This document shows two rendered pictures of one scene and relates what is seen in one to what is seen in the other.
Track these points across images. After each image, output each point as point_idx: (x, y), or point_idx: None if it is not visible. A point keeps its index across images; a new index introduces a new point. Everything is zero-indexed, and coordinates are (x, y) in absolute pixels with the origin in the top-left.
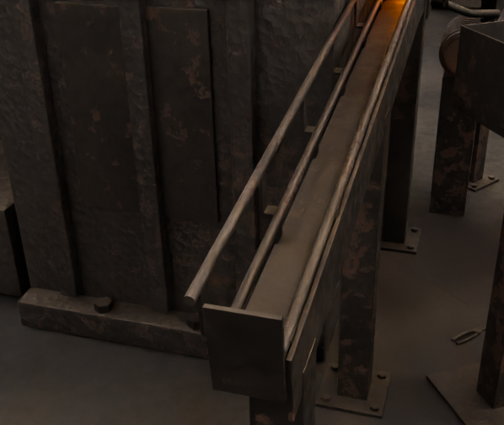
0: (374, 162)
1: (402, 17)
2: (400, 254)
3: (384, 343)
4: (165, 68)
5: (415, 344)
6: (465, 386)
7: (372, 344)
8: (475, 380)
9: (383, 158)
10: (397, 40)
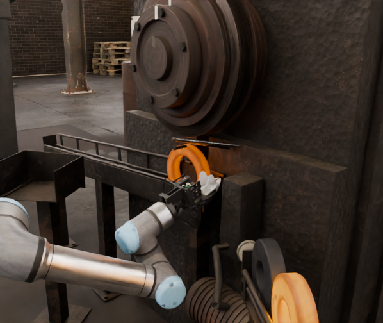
0: (86, 175)
1: (130, 168)
2: None
3: (121, 311)
4: None
5: (110, 318)
6: (73, 314)
7: None
8: (72, 318)
9: (95, 188)
10: (115, 165)
